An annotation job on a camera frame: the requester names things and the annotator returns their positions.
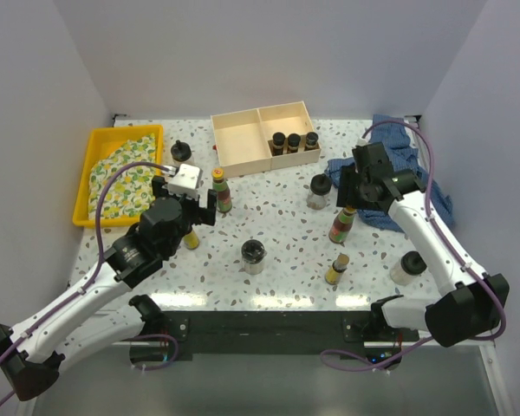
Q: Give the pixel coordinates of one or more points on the spice jar black lid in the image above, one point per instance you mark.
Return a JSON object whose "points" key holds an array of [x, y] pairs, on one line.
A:
{"points": [[278, 142], [293, 143]]}

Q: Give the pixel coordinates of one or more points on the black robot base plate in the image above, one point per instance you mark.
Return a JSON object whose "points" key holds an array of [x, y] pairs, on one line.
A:
{"points": [[188, 333]]}

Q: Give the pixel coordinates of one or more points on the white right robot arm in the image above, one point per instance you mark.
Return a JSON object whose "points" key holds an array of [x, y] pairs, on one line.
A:
{"points": [[273, 252]]}

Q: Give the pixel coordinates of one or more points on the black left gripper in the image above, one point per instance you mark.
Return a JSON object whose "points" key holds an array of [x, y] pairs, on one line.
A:
{"points": [[205, 215]]}

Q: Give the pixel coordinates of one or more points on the shaker jar front right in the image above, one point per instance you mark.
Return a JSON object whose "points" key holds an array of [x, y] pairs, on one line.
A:
{"points": [[409, 267]]}

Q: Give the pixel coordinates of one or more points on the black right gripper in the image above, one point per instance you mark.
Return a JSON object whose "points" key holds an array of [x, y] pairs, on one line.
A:
{"points": [[348, 176]]}

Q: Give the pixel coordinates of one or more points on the small dark spice jar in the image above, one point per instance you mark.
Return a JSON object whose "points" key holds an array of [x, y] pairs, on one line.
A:
{"points": [[311, 141]]}

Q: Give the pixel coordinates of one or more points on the glass shaker jar white powder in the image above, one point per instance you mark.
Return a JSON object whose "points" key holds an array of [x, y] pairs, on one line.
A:
{"points": [[181, 154]]}

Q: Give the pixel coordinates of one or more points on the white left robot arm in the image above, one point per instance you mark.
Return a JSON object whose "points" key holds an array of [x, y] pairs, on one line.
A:
{"points": [[32, 352]]}

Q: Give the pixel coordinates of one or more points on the open glass jar black rim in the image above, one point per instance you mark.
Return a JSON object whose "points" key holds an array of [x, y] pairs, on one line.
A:
{"points": [[253, 254]]}

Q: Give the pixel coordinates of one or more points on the lemon print cloth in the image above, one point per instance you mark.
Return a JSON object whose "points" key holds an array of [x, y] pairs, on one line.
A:
{"points": [[131, 192]]}

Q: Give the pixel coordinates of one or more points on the glass shaker jar brown residue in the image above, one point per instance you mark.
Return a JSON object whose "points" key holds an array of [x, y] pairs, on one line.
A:
{"points": [[319, 189]]}

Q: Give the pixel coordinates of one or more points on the small yellow oil bottle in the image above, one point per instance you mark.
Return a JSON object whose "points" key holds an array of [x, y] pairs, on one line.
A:
{"points": [[337, 269], [191, 240]]}

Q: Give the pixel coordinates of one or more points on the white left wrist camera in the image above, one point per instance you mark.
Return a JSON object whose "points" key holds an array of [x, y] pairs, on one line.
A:
{"points": [[184, 180]]}

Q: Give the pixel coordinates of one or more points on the sauce bottle green label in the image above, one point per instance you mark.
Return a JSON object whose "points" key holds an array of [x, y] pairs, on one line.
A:
{"points": [[220, 186], [342, 225]]}

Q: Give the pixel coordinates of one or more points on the beige wooden divided box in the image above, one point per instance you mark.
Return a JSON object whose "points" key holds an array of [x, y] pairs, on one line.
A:
{"points": [[244, 138]]}

